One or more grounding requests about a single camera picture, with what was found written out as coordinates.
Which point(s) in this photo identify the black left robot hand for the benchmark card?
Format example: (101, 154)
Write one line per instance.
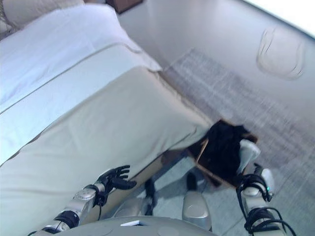
(115, 178)

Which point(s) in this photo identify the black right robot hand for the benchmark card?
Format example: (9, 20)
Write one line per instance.
(258, 170)

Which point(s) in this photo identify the black garment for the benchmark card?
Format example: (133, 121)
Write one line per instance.
(224, 147)

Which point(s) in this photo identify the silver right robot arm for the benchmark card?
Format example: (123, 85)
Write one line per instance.
(253, 199)

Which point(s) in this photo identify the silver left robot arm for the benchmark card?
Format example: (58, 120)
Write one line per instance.
(81, 199)

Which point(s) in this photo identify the tan wooden bed base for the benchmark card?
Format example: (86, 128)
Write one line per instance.
(145, 175)

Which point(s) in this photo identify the brown wicker basket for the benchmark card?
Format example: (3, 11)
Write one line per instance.
(203, 150)

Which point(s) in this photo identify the robot left leg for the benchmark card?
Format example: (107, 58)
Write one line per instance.
(150, 196)

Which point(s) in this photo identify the white tag on torso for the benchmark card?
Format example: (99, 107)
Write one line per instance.
(133, 223)

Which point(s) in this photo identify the grey robot torso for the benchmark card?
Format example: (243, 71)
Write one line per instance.
(110, 231)

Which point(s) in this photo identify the grey striped rug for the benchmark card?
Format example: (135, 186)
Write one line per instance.
(246, 110)

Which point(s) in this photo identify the small oval beige mat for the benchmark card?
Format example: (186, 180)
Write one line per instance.
(280, 54)

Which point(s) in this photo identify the white duvet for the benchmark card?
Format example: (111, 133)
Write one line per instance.
(61, 49)

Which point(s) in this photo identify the bright large window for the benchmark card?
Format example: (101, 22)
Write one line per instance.
(295, 12)

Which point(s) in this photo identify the brown nightstand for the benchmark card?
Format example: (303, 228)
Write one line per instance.
(125, 5)

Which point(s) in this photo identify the beige pillow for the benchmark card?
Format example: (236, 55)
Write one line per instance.
(37, 9)

